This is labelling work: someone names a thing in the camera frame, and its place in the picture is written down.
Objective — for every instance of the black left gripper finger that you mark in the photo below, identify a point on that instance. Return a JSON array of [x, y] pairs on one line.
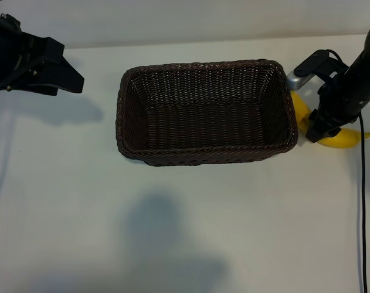
[[52, 50], [64, 79]]

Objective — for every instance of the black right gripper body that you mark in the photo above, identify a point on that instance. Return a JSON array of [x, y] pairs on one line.
[[346, 97]]

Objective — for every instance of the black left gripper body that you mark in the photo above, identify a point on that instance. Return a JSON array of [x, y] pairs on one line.
[[11, 58]]

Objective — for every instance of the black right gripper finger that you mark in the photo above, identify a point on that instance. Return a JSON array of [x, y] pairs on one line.
[[320, 132], [315, 117]]

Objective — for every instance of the yellow banana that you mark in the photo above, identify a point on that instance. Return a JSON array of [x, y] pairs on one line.
[[346, 139]]

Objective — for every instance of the dark brown wicker basket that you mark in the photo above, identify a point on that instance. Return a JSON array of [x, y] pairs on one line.
[[203, 122]]

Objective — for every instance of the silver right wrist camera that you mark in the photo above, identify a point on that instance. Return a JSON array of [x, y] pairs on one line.
[[298, 81]]

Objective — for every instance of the black right camera bracket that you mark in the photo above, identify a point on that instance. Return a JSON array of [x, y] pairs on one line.
[[316, 62]]

